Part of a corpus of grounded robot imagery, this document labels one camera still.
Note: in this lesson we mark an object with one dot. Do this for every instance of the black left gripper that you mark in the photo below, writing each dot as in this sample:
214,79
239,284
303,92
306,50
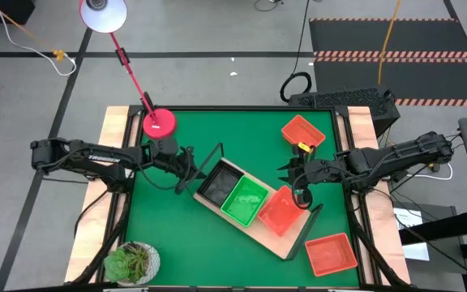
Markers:
178,162

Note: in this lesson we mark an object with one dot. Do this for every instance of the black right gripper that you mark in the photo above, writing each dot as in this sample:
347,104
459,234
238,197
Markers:
307,174

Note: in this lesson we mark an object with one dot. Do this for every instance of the black plastic basket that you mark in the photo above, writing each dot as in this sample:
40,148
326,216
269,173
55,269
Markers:
219,186

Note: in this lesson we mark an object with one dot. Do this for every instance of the orange-red plastic basket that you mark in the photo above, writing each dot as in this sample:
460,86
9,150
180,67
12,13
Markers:
331,254
280,213
302,130

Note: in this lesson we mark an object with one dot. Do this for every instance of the green plastic basket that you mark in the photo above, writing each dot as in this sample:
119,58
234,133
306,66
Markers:
245,201

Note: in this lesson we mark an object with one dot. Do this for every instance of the wooden shelf with black frame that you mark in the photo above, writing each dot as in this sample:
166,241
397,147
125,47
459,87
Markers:
266,239

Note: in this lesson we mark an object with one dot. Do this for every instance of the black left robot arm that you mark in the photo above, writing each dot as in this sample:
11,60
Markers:
95,158

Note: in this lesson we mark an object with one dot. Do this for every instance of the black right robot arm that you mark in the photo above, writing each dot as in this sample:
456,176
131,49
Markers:
395,156

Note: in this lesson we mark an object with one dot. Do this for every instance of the small yellow tag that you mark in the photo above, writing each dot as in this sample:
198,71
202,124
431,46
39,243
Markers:
304,147

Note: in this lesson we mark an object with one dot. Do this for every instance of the red desk lamp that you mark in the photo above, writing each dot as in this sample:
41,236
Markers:
159,123

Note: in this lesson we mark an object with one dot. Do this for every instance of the green table mat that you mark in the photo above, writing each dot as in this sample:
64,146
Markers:
176,243

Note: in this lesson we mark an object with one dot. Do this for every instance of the wooden table side board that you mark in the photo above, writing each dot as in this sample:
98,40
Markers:
114,121
361,121

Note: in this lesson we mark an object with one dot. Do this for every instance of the black perforated computer case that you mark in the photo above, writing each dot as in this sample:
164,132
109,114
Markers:
339,99

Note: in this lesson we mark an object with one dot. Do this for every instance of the potted succulent plant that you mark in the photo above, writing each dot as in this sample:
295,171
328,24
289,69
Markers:
130,263

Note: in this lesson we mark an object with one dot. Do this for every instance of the black hazard-striped floor mat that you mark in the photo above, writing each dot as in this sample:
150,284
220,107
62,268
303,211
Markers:
359,77
379,36

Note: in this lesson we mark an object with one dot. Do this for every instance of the white paper sheet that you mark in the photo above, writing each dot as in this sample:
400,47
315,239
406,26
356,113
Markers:
416,252
410,219

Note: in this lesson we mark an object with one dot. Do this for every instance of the black metal stand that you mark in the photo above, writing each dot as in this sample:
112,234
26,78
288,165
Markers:
440,227

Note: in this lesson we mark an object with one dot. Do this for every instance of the black box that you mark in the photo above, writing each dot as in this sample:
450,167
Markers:
2,10

